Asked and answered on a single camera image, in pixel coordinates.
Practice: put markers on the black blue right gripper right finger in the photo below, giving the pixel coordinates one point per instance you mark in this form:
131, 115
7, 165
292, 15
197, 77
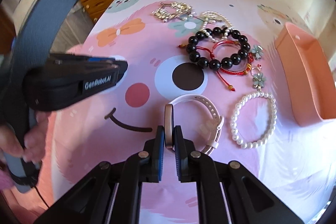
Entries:
192, 165

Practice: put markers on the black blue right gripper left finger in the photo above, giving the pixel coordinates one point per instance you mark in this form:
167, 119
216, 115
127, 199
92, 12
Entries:
147, 165

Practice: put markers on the pink band smart watch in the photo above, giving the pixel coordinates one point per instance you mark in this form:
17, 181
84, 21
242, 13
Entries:
208, 122

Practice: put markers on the green flower earring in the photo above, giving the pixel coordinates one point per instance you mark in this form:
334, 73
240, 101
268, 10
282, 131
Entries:
257, 52
258, 78

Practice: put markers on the pink plastic storage box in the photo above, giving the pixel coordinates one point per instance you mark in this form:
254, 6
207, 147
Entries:
310, 81

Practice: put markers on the cartoon printed bed sheet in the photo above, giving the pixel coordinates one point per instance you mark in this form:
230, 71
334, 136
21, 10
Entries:
225, 112

